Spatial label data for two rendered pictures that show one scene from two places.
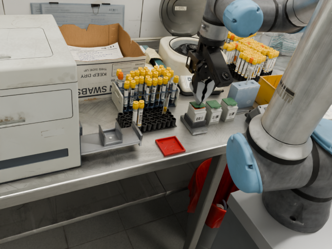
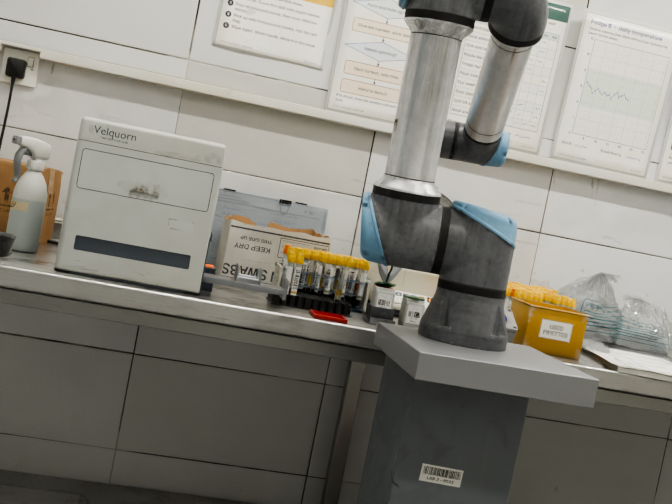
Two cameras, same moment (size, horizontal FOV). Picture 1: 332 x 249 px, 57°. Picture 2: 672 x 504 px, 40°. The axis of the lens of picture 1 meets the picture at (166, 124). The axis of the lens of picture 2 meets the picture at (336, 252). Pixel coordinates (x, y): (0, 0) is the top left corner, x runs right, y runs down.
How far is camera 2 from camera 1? 1.29 m
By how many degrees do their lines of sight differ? 40
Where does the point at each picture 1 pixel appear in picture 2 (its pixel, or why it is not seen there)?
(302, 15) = (472, 122)
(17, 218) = not seen: outside the picture
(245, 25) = not seen: hidden behind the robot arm
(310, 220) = (459, 321)
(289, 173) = (406, 216)
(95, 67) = (257, 237)
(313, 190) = (457, 273)
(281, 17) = (462, 135)
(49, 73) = (197, 149)
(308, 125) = (413, 151)
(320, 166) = (451, 225)
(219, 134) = not seen: hidden behind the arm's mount
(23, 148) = (144, 235)
